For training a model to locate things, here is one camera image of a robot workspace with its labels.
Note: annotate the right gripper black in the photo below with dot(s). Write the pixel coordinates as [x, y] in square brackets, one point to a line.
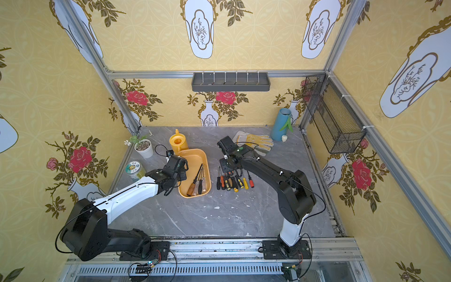
[227, 165]

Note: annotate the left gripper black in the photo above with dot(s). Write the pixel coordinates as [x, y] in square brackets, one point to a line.
[181, 173]

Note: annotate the yellow storage box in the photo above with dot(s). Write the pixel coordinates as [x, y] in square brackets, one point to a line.
[194, 157]

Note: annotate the orange grip black shaft screwdriver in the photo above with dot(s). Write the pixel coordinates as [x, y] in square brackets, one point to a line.
[193, 185]

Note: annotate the orange handled screwdriver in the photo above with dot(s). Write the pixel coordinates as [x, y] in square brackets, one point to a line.
[222, 181]

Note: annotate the black ribbed handle screwdriver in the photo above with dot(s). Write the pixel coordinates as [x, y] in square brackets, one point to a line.
[200, 182]

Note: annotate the clear handle screwdriver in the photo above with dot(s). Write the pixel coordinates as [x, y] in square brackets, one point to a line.
[204, 183]

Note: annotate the red handled screwdriver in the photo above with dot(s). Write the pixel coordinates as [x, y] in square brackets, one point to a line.
[250, 180]

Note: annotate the black yellow cap screwdriver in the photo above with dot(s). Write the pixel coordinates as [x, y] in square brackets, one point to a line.
[234, 184]

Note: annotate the yellow handled screwdriver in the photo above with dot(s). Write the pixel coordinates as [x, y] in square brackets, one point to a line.
[245, 184]

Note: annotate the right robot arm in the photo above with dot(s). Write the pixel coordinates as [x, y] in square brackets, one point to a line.
[296, 199]

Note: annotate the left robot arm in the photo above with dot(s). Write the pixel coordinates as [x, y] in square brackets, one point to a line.
[86, 233]

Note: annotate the yellow watering can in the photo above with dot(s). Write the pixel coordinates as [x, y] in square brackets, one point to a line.
[178, 142]

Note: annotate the yellow white work glove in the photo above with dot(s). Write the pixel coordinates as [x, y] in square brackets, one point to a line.
[261, 143]

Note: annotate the white potted plant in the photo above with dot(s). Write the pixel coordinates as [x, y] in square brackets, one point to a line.
[141, 144]

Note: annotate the round tape tin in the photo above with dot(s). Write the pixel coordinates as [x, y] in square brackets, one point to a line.
[135, 170]

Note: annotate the teal vase with flower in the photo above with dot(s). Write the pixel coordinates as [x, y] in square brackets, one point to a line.
[282, 124]

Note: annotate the grey wall shelf rack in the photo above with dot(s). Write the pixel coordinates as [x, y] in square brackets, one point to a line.
[229, 81]

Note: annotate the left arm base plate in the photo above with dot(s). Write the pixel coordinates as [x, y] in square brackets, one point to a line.
[154, 250]

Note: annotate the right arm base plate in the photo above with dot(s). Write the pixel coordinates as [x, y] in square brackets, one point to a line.
[278, 250]

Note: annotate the black wire mesh basket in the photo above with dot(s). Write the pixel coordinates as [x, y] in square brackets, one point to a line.
[338, 125]

